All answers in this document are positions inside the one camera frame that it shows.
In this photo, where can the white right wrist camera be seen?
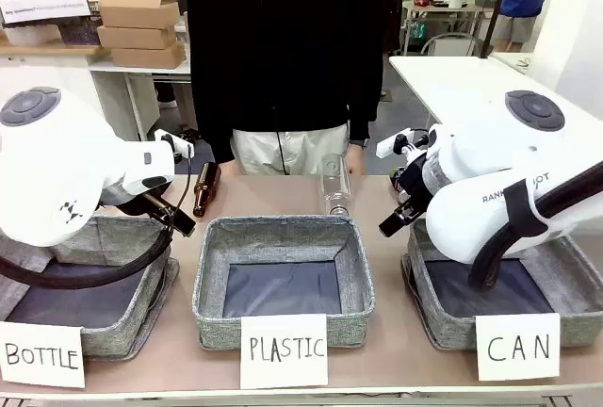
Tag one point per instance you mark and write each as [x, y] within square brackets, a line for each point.
[391, 145]

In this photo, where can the white cylinder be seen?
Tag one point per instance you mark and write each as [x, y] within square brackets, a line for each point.
[457, 1]

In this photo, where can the white paper sign PLASTIC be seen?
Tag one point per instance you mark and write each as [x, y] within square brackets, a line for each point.
[284, 350]

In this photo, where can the cluttered background table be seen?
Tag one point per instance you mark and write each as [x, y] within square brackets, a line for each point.
[447, 16]

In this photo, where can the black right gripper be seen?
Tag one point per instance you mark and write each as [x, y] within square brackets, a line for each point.
[414, 185]

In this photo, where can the person in black jacket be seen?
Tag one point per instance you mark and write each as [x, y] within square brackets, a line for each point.
[282, 49]

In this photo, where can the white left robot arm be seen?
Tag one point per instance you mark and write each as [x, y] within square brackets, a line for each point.
[70, 167]

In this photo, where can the white paper sign BOTTLE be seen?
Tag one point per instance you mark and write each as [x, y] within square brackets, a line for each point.
[42, 355]

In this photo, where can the black pole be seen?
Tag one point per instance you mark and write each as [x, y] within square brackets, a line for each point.
[494, 11]

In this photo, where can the grey fabric basket can label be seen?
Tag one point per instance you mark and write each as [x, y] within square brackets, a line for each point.
[471, 294]

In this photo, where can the person's right hand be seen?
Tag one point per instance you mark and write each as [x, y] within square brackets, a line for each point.
[227, 169]

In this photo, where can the white paper sign CAN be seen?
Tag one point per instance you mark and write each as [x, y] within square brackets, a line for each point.
[517, 346]

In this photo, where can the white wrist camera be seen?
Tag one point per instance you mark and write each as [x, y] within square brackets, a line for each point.
[174, 141]
[391, 145]

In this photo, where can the person's beige trousers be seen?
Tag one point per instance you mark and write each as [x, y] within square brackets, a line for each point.
[292, 152]

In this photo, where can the grey fabric basket bottle label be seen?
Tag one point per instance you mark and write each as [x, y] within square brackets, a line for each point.
[118, 327]

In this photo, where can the dark purple crate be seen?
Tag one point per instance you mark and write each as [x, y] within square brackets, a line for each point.
[80, 31]

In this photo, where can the dark drink can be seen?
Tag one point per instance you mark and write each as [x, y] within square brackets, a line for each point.
[400, 180]

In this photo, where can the brown glass bottle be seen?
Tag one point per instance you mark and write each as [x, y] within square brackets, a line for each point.
[206, 190]

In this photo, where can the grey chair back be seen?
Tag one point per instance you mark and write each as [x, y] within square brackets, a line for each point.
[447, 44]

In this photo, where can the person's left hand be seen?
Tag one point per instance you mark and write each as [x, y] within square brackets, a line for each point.
[356, 159]

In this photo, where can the grey fabric basket plastic label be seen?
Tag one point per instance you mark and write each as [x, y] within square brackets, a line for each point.
[282, 280]

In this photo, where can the white box with printed strip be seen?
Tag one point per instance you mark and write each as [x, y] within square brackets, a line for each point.
[44, 2]

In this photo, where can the large clear plastic bottle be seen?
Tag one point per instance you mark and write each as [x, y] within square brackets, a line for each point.
[335, 185]

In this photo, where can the white table under boxes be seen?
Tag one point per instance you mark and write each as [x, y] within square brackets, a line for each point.
[155, 75]

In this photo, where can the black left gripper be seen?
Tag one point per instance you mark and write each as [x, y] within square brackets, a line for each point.
[136, 202]

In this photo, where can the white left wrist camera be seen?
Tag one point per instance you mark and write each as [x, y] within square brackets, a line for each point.
[174, 141]

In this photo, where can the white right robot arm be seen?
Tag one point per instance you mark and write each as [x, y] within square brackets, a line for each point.
[471, 209]

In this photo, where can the open cardboard box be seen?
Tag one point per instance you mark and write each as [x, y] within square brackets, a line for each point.
[136, 6]

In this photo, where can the wooden board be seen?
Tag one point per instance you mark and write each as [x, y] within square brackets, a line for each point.
[47, 49]

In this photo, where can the closed cardboard box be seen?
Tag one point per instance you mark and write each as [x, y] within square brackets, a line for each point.
[148, 57]
[136, 37]

